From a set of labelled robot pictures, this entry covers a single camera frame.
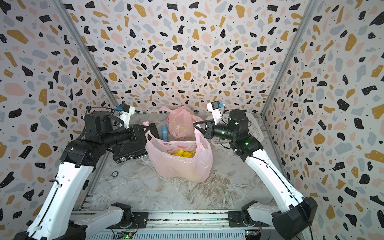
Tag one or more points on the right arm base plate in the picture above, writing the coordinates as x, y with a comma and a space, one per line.
238, 219

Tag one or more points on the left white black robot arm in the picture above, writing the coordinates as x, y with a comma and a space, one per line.
77, 162

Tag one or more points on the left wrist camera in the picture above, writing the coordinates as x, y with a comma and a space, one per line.
125, 113

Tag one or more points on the aluminium front rail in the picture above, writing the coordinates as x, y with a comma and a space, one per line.
179, 225

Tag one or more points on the white plastic basket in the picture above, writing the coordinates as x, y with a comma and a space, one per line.
254, 130

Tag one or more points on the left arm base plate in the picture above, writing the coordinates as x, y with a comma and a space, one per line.
132, 221

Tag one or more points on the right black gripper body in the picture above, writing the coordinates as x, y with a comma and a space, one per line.
223, 132

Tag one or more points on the yellow banana bunch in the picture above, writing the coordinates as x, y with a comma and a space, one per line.
185, 154

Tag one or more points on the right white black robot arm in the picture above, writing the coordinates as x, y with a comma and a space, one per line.
294, 213

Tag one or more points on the light blue cylinder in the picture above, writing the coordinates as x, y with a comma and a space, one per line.
165, 133

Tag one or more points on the black flat case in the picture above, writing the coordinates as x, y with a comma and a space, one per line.
134, 146

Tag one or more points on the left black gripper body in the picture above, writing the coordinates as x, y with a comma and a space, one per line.
118, 137

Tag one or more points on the pink plastic bag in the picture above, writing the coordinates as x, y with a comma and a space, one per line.
180, 123
196, 169

